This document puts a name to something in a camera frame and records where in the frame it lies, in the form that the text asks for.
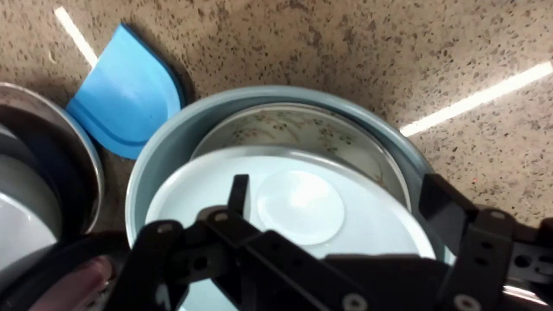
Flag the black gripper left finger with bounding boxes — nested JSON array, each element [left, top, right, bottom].
[[109, 172, 370, 311]]

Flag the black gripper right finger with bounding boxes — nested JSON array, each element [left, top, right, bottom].
[[418, 171, 553, 311]]

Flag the pale blue plastic bowl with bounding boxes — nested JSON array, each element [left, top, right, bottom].
[[144, 143, 439, 311]]

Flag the dark steel pan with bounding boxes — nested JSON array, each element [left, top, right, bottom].
[[0, 81, 107, 235]]

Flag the blue plastic scraper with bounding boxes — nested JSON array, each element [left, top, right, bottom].
[[64, 22, 187, 162]]

